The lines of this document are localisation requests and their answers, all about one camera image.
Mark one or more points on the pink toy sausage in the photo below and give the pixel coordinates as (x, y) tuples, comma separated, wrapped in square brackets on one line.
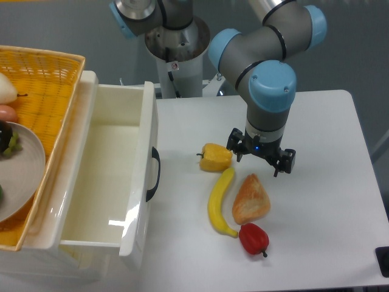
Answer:
[(8, 114)]

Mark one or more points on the yellow woven basket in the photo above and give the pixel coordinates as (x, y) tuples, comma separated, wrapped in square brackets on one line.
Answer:
[(48, 81)]

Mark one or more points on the red toy pepper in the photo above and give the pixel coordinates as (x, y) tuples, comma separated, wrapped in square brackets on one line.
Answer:
[(254, 239)]

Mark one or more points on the yellow toy pepper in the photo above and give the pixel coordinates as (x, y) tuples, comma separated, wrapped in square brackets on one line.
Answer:
[(214, 158)]

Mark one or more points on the white drawer cabinet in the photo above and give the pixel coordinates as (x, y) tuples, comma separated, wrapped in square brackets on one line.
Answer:
[(42, 252)]

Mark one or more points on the black object at table edge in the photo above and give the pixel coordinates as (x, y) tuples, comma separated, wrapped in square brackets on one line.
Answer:
[(382, 255)]

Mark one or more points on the metal bracket with bolts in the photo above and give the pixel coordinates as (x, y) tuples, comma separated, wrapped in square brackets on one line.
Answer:
[(217, 86)]

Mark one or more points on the toy bread croissant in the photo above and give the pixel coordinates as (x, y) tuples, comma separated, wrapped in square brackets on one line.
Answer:
[(252, 201)]

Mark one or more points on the white toy pear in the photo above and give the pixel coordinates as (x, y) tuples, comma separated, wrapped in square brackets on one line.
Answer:
[(8, 93)]

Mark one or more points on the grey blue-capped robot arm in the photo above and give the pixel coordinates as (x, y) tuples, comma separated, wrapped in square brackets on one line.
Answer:
[(253, 64)]

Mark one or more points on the black drawer handle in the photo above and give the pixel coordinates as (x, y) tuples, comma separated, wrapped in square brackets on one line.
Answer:
[(155, 174)]

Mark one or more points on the grey round plate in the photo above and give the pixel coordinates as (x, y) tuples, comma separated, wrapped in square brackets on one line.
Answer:
[(22, 173)]

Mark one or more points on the dark purple toy mangosteen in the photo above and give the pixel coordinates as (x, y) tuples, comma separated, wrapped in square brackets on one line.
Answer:
[(9, 140)]

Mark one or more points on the white open plastic drawer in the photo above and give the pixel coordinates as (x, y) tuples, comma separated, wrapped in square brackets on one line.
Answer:
[(108, 207)]

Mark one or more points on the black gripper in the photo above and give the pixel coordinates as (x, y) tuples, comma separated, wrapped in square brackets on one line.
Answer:
[(265, 145)]

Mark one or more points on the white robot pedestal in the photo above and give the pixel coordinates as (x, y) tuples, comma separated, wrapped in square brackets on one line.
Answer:
[(179, 58)]

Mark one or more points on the yellow toy banana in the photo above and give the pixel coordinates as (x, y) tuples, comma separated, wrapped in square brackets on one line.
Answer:
[(215, 201)]

